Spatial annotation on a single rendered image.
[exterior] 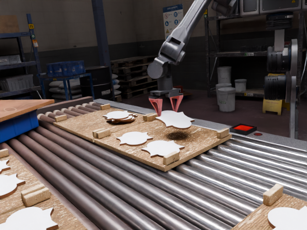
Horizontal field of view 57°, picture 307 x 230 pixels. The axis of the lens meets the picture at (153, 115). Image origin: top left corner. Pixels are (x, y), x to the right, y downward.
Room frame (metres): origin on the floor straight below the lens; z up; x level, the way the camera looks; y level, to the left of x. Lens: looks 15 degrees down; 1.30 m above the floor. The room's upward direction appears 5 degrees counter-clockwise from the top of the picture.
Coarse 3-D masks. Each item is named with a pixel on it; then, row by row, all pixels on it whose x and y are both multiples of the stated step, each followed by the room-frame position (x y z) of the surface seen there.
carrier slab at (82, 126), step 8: (96, 112) 1.52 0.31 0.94; (104, 112) 1.50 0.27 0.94; (128, 112) 1.45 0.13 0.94; (64, 120) 1.40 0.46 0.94; (72, 120) 1.39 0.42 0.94; (80, 120) 1.37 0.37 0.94; (88, 120) 1.36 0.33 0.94; (96, 120) 1.34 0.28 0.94; (104, 120) 1.33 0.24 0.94; (136, 120) 1.28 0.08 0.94; (64, 128) 1.28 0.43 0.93; (72, 128) 1.25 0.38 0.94; (80, 128) 1.24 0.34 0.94; (88, 128) 1.22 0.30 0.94; (96, 128) 1.21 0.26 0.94; (112, 128) 1.19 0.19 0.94; (120, 128) 1.18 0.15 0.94; (80, 136) 1.15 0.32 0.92; (88, 136) 1.11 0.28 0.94
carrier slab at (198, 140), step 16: (128, 128) 1.17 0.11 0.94; (144, 128) 1.15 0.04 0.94; (160, 128) 1.13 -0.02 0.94; (192, 128) 1.09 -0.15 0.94; (112, 144) 0.99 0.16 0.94; (144, 144) 0.96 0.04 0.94; (192, 144) 0.91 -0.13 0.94; (208, 144) 0.90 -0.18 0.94; (144, 160) 0.82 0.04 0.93; (160, 160) 0.81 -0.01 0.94
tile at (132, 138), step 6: (132, 132) 1.08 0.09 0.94; (138, 132) 1.07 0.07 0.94; (144, 132) 1.07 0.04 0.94; (120, 138) 1.02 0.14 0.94; (126, 138) 1.02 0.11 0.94; (132, 138) 1.01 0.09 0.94; (138, 138) 1.00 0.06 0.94; (144, 138) 1.00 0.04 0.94; (150, 138) 1.00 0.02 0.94; (120, 144) 0.97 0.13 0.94; (126, 144) 0.97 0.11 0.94; (132, 144) 0.95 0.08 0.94; (138, 144) 0.95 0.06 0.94
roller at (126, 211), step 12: (24, 144) 1.19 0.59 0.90; (36, 144) 1.12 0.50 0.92; (48, 156) 0.98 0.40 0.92; (60, 168) 0.87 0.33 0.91; (72, 168) 0.84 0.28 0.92; (72, 180) 0.79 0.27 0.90; (84, 180) 0.75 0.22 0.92; (96, 192) 0.68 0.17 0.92; (108, 192) 0.67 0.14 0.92; (108, 204) 0.63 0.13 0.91; (120, 204) 0.61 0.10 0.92; (120, 216) 0.58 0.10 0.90; (132, 216) 0.56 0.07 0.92; (144, 216) 0.55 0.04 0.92; (132, 228) 0.54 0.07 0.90; (144, 228) 0.52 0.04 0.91; (156, 228) 0.51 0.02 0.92
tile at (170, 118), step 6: (162, 114) 1.04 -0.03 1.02; (168, 114) 1.04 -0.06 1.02; (174, 114) 1.04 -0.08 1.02; (180, 114) 1.05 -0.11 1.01; (162, 120) 0.98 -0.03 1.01; (168, 120) 0.99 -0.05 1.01; (174, 120) 0.99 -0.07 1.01; (180, 120) 0.99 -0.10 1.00; (186, 120) 0.99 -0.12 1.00; (192, 120) 1.00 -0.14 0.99; (168, 126) 0.95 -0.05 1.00; (174, 126) 0.95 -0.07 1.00; (180, 126) 0.95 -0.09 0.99; (186, 126) 0.95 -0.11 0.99
